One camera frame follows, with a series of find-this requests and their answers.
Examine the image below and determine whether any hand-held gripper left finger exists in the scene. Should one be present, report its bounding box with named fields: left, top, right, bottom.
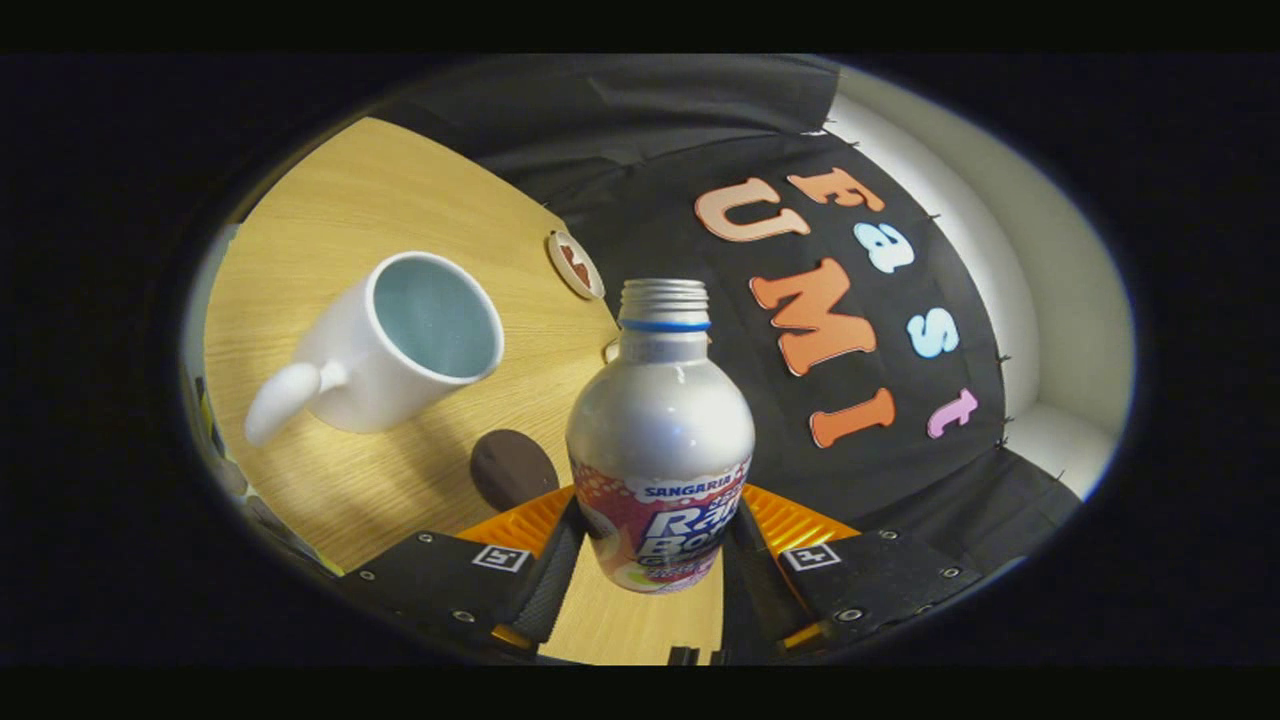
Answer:
left=340, top=485, right=586, bottom=651

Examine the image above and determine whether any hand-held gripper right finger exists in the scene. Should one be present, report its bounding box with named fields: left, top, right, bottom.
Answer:
left=722, top=485, right=986, bottom=656

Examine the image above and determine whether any dark brown round coaster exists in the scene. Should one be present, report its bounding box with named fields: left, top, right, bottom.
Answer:
left=470, top=429, right=561, bottom=513

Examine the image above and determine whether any silver juice bottle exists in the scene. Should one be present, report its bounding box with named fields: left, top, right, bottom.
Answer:
left=565, top=278, right=757, bottom=595

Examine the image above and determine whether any white cup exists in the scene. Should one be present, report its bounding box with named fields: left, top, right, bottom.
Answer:
left=243, top=250, right=506, bottom=448

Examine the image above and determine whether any small round plate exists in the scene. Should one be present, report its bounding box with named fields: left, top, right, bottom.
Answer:
left=547, top=229, right=607, bottom=301

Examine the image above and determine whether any wooden table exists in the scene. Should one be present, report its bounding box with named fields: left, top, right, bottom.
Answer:
left=200, top=117, right=726, bottom=666

